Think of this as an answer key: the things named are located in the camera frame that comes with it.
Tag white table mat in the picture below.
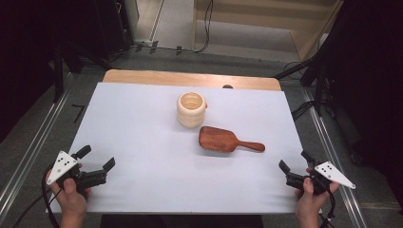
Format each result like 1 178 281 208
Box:
47 82 321 215

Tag cream ribbed cup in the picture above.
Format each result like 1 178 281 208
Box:
176 91 209 129

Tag person's right hand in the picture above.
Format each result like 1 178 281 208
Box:
294 167 341 221

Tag person's left hand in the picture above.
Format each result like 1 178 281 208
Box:
47 162 93 220

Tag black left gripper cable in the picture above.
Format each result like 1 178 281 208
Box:
12 163 63 228

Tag brown wooden hairbrush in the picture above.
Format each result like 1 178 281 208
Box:
198 125 266 156

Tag black floor cables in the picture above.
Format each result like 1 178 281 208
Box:
290 100 317 122

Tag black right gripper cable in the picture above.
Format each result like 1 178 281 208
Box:
317 189 337 228

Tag metal floor rail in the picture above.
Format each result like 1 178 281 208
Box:
0 74 79 217
300 86 369 228

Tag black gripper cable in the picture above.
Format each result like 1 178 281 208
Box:
317 189 337 228
12 163 63 228

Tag person's dark lap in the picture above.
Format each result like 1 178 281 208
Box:
100 214 264 228

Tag light wooden table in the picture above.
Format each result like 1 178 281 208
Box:
102 68 282 92

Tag black hanging cable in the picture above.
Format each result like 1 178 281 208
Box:
177 0 214 54

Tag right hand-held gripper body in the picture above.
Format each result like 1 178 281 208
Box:
285 161 356 196

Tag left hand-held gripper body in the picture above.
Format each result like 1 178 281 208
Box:
46 150 107 194

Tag black metal stand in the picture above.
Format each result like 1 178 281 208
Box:
50 37 84 104
274 53 334 118

